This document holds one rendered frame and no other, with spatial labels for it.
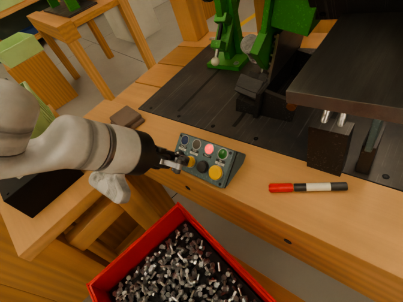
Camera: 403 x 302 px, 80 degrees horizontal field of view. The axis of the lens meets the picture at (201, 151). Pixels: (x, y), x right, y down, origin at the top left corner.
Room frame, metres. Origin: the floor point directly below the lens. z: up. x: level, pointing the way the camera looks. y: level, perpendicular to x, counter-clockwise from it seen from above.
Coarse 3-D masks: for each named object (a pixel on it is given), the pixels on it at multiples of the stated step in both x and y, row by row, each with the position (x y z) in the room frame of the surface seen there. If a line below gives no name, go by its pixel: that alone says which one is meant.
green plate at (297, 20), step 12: (264, 0) 0.41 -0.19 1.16; (276, 0) 0.41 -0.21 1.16; (288, 0) 0.39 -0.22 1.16; (300, 0) 0.38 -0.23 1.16; (264, 12) 0.42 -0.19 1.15; (276, 12) 0.41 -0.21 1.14; (288, 12) 0.39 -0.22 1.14; (300, 12) 0.38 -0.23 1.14; (312, 12) 0.36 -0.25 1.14; (264, 24) 0.42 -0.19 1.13; (276, 24) 0.41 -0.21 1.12; (288, 24) 0.39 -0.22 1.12; (300, 24) 0.38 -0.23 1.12; (312, 24) 0.37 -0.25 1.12
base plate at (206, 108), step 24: (192, 72) 0.80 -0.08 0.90; (216, 72) 0.73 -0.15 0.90; (240, 72) 0.67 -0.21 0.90; (168, 96) 0.71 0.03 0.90; (192, 96) 0.65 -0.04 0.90; (216, 96) 0.60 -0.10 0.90; (192, 120) 0.54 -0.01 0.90; (216, 120) 0.50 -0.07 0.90; (240, 120) 0.46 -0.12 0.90; (264, 120) 0.43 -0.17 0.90; (360, 120) 0.31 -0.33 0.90; (264, 144) 0.35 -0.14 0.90; (288, 144) 0.33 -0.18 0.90; (360, 144) 0.26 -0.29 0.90; (384, 144) 0.24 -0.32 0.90; (384, 168) 0.19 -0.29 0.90
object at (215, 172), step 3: (213, 165) 0.32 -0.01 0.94; (216, 165) 0.32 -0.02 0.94; (210, 168) 0.32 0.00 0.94; (213, 168) 0.31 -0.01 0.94; (216, 168) 0.31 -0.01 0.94; (219, 168) 0.31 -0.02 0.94; (210, 171) 0.31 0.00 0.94; (213, 171) 0.31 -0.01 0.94; (216, 171) 0.31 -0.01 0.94; (219, 171) 0.30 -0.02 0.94; (210, 174) 0.31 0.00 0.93; (213, 174) 0.31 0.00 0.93; (216, 174) 0.30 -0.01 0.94; (219, 174) 0.30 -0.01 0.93; (210, 177) 0.31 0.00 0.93; (213, 177) 0.30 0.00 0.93; (216, 177) 0.30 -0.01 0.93; (219, 177) 0.30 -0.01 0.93
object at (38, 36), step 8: (0, 0) 6.35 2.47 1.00; (8, 0) 6.41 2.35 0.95; (16, 0) 6.46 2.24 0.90; (24, 0) 6.51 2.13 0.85; (32, 0) 6.48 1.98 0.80; (0, 8) 6.31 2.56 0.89; (8, 8) 6.32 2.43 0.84; (16, 8) 6.33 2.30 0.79; (0, 16) 6.19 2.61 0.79; (16, 32) 6.68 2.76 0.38; (24, 32) 6.35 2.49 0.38; (32, 32) 6.41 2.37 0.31; (0, 40) 6.10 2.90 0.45
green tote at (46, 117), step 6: (24, 84) 1.19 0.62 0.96; (30, 90) 1.09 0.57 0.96; (36, 96) 1.12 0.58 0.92; (42, 102) 1.12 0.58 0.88; (42, 108) 0.97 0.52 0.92; (48, 108) 1.18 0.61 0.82; (42, 114) 0.85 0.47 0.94; (48, 114) 0.97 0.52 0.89; (42, 120) 0.85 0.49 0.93; (48, 120) 0.86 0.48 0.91; (36, 126) 0.84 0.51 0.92; (42, 126) 0.85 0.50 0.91; (48, 126) 0.85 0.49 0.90; (36, 132) 0.84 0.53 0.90; (42, 132) 0.84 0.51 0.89; (30, 138) 0.82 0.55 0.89
